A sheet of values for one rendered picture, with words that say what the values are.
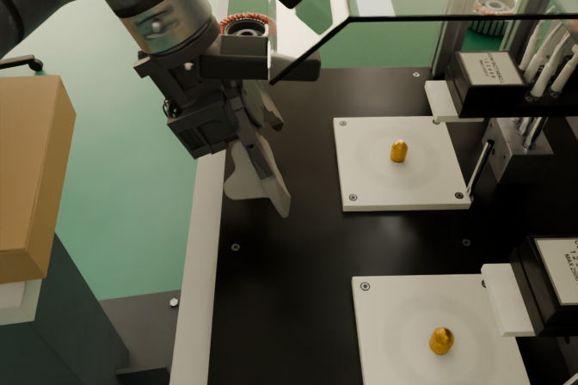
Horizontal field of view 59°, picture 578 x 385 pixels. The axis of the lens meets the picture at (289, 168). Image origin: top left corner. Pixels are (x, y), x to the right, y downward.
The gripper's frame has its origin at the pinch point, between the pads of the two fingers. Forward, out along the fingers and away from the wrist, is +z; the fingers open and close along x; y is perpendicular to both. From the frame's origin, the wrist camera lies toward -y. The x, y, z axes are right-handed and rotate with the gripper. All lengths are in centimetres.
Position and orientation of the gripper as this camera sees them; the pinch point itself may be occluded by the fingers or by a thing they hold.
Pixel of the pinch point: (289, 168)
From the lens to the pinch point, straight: 58.9
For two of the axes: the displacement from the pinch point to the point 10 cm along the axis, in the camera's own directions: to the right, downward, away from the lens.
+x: 0.6, 6.7, -7.4
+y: -9.1, 3.4, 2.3
